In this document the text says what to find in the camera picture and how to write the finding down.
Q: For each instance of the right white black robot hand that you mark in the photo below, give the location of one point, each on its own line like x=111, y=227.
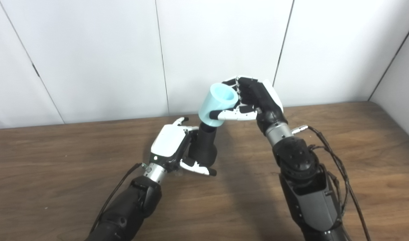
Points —
x=261, y=100

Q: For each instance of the black wall seam clip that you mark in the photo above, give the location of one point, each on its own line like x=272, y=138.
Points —
x=36, y=70

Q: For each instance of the black flared nozzle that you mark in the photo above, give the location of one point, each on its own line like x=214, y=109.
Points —
x=204, y=147

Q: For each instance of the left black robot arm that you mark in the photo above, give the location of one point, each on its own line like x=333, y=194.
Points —
x=130, y=207

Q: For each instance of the light blue cylinder cup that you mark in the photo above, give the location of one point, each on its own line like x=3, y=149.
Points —
x=214, y=103

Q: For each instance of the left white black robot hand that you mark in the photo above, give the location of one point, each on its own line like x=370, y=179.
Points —
x=169, y=142

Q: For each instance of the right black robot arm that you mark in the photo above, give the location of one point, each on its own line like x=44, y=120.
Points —
x=308, y=187

